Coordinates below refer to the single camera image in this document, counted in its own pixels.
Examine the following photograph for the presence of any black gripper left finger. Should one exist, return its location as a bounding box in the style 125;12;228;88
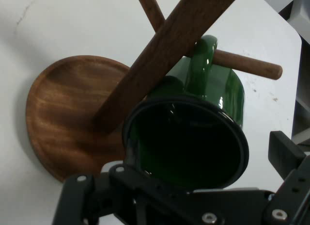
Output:
52;161;275;225

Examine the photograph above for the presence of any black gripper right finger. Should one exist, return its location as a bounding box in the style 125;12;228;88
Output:
265;130;310;225

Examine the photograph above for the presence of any green enamel mug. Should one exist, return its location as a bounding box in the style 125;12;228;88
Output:
122;34;250;191

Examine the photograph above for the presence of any brown wooden mug tree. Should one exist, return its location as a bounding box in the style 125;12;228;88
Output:
25;0;283;184

